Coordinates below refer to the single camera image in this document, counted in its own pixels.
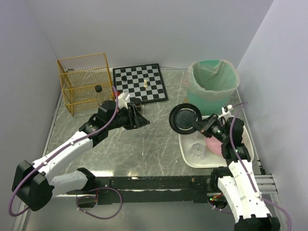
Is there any black plate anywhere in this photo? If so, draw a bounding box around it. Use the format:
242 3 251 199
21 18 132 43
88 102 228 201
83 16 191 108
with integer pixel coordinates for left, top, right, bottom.
169 103 202 135

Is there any pink plate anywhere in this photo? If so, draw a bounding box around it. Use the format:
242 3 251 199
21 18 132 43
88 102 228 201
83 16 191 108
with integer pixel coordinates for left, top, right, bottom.
205 125 250 156

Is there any clear faceted glass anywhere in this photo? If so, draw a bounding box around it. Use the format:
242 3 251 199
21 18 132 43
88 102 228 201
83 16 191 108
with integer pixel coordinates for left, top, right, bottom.
187 143 206 164

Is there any clear vinegar bottle red label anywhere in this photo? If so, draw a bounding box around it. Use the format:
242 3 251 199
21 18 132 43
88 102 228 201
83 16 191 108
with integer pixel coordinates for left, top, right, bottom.
94 85 105 106

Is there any clear drinking glass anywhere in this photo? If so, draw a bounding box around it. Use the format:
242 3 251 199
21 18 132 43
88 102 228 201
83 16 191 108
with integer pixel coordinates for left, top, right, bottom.
186 133 197 143

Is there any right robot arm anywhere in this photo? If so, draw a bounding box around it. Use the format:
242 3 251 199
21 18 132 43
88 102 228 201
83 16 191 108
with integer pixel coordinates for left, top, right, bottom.
193 114 281 231

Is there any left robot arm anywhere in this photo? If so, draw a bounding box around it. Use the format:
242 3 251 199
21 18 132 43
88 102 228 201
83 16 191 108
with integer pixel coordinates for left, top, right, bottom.
12 101 150 211

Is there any small dark pepper shaker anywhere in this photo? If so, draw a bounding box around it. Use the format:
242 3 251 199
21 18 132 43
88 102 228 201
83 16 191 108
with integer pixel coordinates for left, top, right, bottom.
133 98 142 112

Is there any white plastic tray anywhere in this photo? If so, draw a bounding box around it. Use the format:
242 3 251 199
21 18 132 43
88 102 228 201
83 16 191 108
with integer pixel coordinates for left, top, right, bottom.
179 116 254 168

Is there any white chess pawn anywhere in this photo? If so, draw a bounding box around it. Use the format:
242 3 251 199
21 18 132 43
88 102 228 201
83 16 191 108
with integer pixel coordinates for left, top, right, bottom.
143 79 148 88

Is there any black white chessboard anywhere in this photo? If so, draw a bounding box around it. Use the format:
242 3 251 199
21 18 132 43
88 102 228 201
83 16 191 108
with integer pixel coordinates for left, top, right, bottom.
113 64 168 104

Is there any green plastic trash bin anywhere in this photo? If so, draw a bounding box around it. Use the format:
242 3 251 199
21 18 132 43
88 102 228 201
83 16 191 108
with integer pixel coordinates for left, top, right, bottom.
186 59 240 116

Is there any clear trash bag liner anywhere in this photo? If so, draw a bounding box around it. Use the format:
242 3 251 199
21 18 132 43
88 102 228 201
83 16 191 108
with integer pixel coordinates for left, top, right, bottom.
184 60 240 101

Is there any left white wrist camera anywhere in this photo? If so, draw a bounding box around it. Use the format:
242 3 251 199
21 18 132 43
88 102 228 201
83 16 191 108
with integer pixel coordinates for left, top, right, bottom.
117 91 130 109

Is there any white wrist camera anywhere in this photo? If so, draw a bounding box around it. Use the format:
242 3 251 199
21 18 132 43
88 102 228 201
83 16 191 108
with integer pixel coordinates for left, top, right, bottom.
117 91 130 109
221 104 233 119

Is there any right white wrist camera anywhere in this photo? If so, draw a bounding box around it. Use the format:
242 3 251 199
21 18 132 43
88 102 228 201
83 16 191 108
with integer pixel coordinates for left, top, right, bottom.
221 104 233 119

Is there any yellow wire basket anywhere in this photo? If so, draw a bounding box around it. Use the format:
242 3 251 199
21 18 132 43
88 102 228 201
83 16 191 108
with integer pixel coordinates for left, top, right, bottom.
57 53 115 116

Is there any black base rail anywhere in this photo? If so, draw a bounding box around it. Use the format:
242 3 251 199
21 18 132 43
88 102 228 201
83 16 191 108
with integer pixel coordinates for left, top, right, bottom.
66 174 219 206

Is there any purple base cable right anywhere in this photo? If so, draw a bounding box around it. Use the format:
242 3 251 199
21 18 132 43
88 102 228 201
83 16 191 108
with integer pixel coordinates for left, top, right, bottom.
210 204 233 215

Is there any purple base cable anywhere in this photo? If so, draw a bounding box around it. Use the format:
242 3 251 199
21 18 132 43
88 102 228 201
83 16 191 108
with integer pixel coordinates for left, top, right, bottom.
76 187 123 219
210 204 233 215

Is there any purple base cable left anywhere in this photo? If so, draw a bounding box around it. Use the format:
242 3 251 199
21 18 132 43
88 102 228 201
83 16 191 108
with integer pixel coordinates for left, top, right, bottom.
76 187 123 219

